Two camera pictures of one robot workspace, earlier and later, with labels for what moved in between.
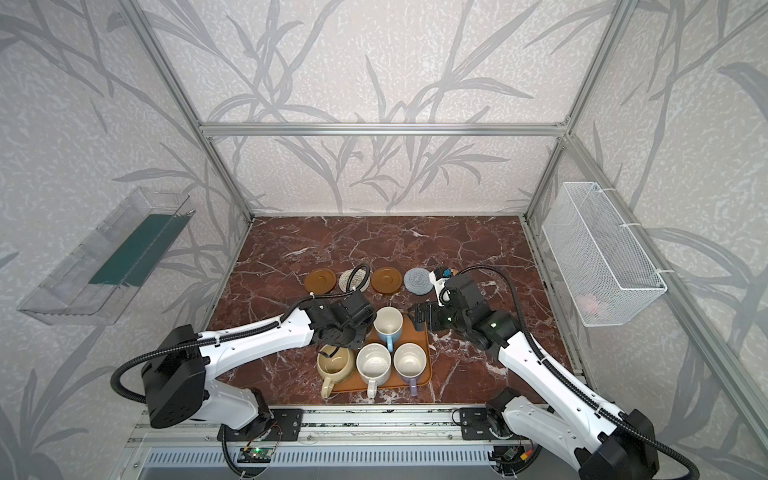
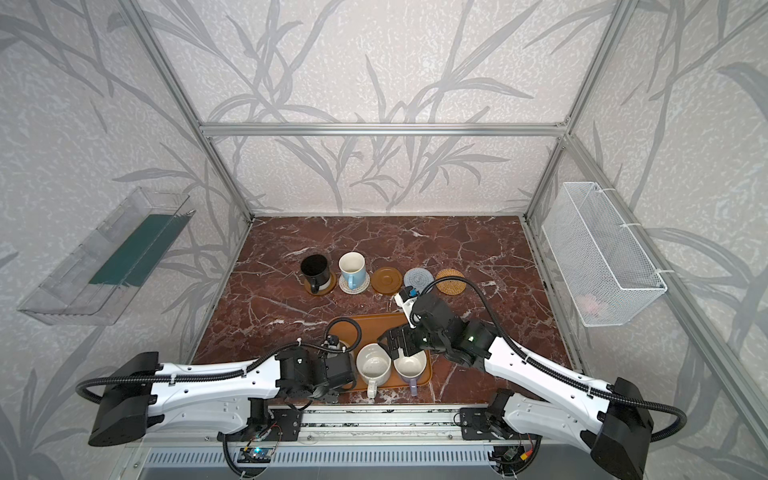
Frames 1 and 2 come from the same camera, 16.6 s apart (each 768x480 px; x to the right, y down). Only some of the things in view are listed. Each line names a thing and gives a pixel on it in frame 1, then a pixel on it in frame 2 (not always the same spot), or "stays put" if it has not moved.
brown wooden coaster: x=320 y=281 stays put
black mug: x=335 y=334 to x=315 y=269
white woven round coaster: x=354 y=279 stays put
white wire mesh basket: x=604 y=271 stays put
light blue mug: x=388 y=323 to x=353 y=267
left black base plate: x=283 y=424 stays put
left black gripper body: x=334 y=335 to x=339 y=372
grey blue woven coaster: x=417 y=281 stays put
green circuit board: x=255 y=455 stays put
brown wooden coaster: x=386 y=279 stays put
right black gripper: x=426 y=312 to x=405 y=339
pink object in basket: x=589 y=302 stays put
